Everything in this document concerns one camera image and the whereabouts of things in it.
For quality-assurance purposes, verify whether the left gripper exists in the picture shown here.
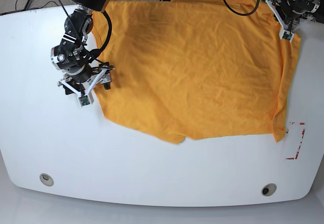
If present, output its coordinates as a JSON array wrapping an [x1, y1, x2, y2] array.
[[265, 0, 321, 33]]

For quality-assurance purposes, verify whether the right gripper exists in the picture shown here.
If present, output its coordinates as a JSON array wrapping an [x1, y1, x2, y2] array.
[[51, 46, 114, 100]]

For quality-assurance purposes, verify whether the orange yellow t-shirt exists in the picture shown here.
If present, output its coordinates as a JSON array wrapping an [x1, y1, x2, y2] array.
[[94, 0, 301, 144]]

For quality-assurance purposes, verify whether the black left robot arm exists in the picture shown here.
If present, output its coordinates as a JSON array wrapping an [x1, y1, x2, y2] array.
[[264, 0, 323, 42]]

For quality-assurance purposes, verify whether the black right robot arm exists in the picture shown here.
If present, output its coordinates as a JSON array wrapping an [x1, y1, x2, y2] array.
[[51, 0, 114, 106]]

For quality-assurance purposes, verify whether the left table grommet hole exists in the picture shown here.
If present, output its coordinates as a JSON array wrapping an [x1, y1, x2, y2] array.
[[39, 173, 54, 187]]

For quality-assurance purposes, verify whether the table grommet hole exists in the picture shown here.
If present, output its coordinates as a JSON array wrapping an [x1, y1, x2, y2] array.
[[39, 173, 54, 187], [261, 183, 277, 197]]

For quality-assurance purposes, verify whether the red tape marker rectangle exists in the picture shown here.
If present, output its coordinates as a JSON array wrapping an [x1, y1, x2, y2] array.
[[283, 122, 306, 160]]

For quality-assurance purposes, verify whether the right table grommet hole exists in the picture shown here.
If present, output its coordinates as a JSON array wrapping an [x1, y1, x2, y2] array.
[[261, 183, 277, 197]]

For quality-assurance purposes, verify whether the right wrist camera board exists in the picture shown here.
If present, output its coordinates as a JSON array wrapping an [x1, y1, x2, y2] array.
[[78, 94, 94, 107]]

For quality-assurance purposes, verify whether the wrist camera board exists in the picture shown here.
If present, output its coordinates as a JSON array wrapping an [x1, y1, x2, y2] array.
[[78, 94, 94, 107], [279, 28, 295, 42]]

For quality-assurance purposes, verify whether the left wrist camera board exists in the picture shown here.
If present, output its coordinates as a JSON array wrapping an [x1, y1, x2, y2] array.
[[279, 28, 295, 42]]

